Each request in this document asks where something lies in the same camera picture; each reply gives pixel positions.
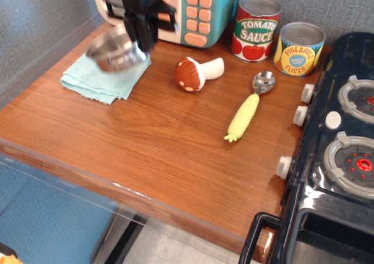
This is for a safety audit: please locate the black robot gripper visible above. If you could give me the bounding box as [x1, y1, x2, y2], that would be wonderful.
[105, 0, 178, 52]

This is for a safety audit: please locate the stainless steel pot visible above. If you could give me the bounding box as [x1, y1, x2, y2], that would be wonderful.
[85, 25, 150, 72]

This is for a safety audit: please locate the light blue folded cloth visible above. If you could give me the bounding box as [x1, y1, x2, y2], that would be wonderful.
[60, 54, 151, 105]

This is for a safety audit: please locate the toy microwave teal and cream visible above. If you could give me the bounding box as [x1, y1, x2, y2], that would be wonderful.
[95, 0, 237, 48]

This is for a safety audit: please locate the plush brown mushroom toy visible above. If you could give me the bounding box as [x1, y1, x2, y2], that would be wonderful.
[174, 57, 224, 92]

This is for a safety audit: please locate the tomato sauce can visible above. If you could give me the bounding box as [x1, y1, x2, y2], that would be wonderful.
[231, 0, 282, 62]

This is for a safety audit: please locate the pineapple slices can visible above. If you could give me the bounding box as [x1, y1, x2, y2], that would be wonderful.
[273, 22, 326, 77]

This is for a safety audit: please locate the dark blue toy stove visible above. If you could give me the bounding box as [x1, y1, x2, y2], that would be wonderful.
[239, 32, 373, 263]

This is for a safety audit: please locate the spoon with yellow-green handle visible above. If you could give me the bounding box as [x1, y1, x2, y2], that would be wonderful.
[224, 71, 275, 143]

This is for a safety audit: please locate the black table leg frame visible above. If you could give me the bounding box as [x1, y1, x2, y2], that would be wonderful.
[93, 214, 147, 263]

